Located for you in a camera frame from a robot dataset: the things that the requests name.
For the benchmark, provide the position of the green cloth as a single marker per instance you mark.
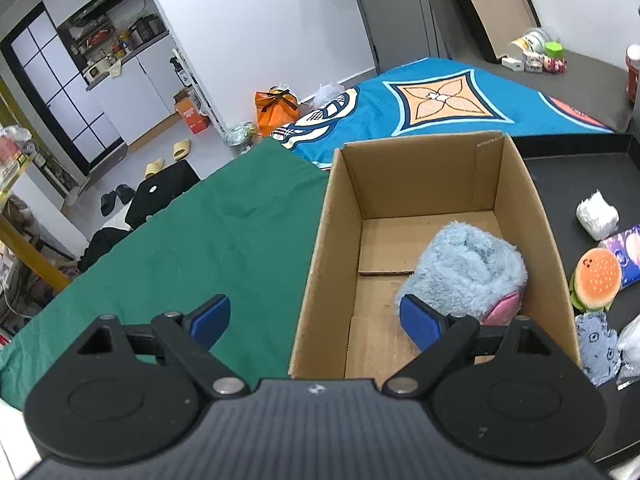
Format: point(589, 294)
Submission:
point(200, 240)

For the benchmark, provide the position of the purple tissue packet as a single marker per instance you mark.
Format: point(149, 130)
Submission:
point(627, 255)

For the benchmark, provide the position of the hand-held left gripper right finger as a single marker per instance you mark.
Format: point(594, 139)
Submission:
point(420, 322)

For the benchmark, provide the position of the clear plastic bag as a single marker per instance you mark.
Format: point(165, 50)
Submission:
point(631, 350)

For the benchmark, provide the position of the yellow metal frame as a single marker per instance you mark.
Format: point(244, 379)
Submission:
point(30, 255)

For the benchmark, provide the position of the black framed sliding glass door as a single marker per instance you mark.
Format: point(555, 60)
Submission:
point(55, 85)

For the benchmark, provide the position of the orange gift bag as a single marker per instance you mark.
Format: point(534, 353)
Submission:
point(272, 112)

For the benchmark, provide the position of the white charger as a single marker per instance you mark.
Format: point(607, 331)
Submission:
point(511, 63)

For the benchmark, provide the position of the grey-blue patterned cloth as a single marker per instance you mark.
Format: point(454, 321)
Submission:
point(597, 345)

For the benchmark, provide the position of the white plastic bag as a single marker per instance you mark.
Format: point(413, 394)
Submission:
point(327, 94)

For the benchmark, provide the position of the white tissue pack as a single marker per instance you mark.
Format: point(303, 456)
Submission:
point(597, 215)

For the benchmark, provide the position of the grey flat mattress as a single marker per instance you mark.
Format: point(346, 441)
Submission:
point(590, 85)

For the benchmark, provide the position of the fluffy light blue plush slipper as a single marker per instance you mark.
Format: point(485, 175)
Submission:
point(465, 265)

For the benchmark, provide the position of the green bag of vegetables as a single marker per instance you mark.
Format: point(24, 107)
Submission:
point(241, 136)

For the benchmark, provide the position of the blue printed blanket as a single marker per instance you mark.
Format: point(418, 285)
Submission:
point(370, 115)

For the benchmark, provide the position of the white kitchen cabinet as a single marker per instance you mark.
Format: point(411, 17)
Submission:
point(140, 90)

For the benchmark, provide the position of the brown cardboard box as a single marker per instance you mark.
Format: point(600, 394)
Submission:
point(400, 180)

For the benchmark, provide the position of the small white toy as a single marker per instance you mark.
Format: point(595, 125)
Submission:
point(533, 62)

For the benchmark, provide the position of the white tin can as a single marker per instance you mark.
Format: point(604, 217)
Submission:
point(530, 42)

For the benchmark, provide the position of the dark clothes pile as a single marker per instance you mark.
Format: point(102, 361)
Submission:
point(102, 247)

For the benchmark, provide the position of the small pink toy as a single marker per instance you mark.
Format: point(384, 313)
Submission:
point(556, 65)

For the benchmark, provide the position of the yellow slipper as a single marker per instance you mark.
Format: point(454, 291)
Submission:
point(181, 149)
point(154, 168)

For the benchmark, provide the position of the black slipper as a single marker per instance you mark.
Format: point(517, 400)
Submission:
point(125, 194)
point(108, 204)

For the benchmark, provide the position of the orange cardboard carton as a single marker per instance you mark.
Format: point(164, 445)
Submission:
point(192, 115)

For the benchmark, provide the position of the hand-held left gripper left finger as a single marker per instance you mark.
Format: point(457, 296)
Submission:
point(212, 317)

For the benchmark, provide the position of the grey upright mattress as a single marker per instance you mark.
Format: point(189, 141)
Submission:
point(395, 5)

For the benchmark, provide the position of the black tray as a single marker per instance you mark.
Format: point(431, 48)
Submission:
point(555, 185)

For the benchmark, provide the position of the red jar with white lid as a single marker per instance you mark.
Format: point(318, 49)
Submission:
point(633, 75)

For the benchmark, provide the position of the burger plush toy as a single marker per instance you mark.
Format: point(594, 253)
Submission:
point(597, 277)

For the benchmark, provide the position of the green plastic container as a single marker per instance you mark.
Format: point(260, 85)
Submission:
point(555, 50)

